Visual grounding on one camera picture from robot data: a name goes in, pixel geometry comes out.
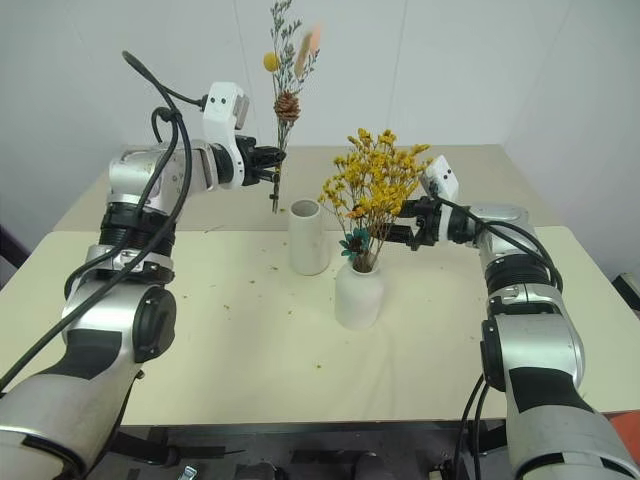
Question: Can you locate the beige table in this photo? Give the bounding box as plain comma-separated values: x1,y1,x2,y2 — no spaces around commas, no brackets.
51,144,544,233

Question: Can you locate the dark furniture piece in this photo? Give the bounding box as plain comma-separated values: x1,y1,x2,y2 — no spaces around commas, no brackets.
0,223,31,292

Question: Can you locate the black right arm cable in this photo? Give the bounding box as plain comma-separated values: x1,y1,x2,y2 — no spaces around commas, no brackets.
433,196,565,480

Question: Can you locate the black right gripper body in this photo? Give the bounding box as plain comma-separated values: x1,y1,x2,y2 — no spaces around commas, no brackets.
409,196,446,252

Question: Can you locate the cream tablecloth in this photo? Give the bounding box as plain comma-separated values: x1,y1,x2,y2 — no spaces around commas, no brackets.
0,225,640,427

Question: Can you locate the red object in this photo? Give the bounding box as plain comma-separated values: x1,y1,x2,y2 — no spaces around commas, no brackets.
601,410,640,452

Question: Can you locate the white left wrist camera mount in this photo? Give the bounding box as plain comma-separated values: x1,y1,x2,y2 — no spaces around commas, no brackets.
201,81,251,187

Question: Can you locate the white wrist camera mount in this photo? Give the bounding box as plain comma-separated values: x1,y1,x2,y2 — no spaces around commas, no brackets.
418,155,461,242
201,81,251,187

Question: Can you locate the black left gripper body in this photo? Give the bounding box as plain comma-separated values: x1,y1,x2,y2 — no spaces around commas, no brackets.
235,134,259,188

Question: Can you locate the white cylinder vase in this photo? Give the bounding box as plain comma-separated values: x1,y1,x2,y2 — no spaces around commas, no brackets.
287,199,330,277

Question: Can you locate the yellow dried flower bouquet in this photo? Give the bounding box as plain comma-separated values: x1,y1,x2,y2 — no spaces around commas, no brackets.
317,127,434,274

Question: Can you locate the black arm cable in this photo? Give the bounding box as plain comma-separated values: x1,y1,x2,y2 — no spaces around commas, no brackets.
0,49,210,397
433,196,565,480

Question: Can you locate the white rounded vase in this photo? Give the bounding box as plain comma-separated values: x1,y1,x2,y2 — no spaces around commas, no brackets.
334,261,386,332

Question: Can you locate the dried bouquet with pine cone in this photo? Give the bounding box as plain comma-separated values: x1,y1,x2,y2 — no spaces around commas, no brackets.
262,0,324,216

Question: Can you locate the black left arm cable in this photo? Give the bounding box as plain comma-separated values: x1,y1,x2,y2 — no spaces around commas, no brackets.
0,49,210,397

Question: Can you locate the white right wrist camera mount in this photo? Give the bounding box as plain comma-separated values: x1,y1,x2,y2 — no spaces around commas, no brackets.
418,155,461,242

